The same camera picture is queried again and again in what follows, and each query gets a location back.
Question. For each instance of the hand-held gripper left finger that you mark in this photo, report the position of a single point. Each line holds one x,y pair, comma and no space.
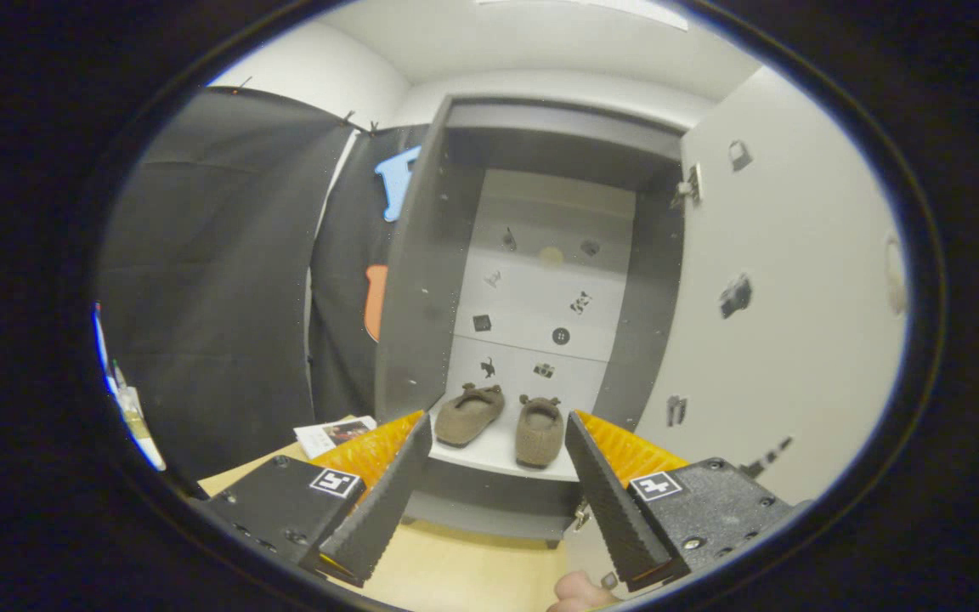
387,510

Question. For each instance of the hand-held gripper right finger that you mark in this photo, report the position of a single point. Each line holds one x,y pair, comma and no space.
613,510

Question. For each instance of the brown fuzzy shoe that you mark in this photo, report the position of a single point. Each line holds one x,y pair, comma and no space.
468,416
539,433

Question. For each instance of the grey shoe cabinet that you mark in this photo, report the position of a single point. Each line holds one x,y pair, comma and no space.
421,297

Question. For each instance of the light grey shoe cabinet door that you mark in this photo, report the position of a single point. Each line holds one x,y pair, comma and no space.
795,297

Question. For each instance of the metal door hinge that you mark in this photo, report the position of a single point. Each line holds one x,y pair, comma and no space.
580,515
689,187

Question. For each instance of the blue white cluttered items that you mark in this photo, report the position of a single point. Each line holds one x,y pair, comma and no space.
128,399

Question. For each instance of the black backdrop cloth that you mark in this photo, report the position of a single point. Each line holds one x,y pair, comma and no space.
200,297

